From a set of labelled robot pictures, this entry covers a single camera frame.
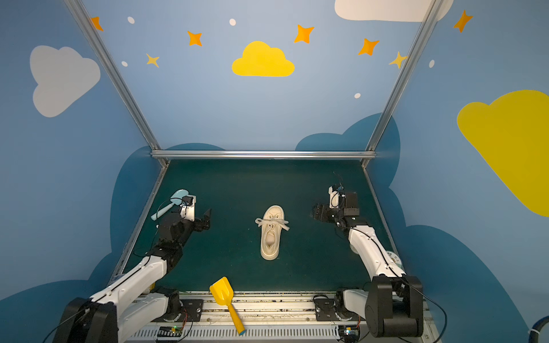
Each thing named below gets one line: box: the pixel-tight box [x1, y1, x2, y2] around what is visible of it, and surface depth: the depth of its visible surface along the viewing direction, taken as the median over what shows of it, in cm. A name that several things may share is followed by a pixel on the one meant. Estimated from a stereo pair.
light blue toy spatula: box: [150, 188, 190, 221], surface depth 106 cm
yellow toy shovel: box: [209, 276, 247, 336], surface depth 80 cm
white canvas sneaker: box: [260, 205, 285, 261], surface depth 90 cm
